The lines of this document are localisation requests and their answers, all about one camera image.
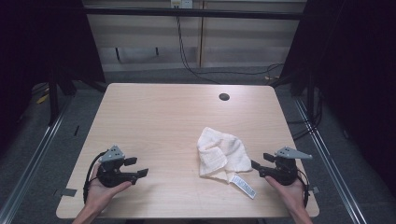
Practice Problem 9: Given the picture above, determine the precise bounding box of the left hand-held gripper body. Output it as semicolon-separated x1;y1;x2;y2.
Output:
96;145;139;189

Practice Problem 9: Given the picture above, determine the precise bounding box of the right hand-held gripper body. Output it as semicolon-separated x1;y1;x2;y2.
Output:
259;146;313;187

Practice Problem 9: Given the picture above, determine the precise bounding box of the black curtain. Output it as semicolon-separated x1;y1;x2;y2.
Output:
278;0;396;197
0;0;106;157

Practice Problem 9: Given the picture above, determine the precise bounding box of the yellow floor object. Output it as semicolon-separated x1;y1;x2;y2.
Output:
35;93;50;105

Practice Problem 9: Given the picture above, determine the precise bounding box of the metal floor rail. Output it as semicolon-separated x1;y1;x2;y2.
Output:
292;97;369;224
0;96;73;224

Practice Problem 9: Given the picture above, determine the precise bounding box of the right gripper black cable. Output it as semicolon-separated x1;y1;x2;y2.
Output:
296;169;311;209

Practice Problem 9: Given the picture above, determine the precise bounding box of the black wall cable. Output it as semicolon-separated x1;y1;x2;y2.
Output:
176;15;285;85

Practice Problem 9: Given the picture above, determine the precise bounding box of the white wall socket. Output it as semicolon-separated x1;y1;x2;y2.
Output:
170;0;194;9

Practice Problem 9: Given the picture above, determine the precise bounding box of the black metal stand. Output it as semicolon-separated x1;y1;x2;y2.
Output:
47;69;61;126

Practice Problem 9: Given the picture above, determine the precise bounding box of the black horizontal frame bar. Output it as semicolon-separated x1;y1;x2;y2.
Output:
83;7;307;21

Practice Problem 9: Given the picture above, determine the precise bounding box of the bundle of black floor cables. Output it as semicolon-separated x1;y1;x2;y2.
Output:
286;88;324;142

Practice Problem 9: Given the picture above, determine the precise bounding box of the person's right hand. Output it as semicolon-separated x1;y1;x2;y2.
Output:
264;175;307;214

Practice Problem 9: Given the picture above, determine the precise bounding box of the white towel with label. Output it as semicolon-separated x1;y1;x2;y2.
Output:
196;126;258;200

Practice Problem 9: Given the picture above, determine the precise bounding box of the person's left hand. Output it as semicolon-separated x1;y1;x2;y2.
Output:
83;162;133;213

